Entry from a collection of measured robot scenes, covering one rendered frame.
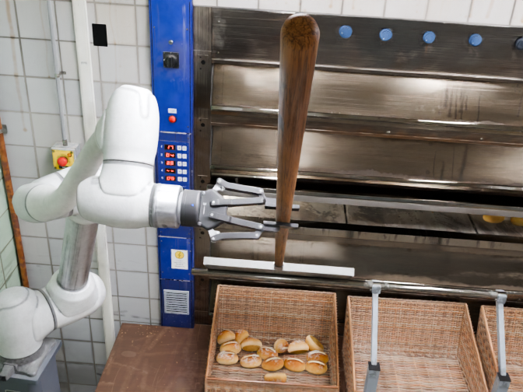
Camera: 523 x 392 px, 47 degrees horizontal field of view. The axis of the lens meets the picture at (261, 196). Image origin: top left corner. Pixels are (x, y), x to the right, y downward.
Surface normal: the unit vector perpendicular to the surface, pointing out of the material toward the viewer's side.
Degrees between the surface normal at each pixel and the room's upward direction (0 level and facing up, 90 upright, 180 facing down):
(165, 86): 90
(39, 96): 90
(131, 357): 0
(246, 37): 90
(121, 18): 90
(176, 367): 0
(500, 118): 69
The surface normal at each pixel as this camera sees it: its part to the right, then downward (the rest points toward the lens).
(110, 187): -0.04, -0.21
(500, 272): -0.07, 0.18
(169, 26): -0.06, 0.48
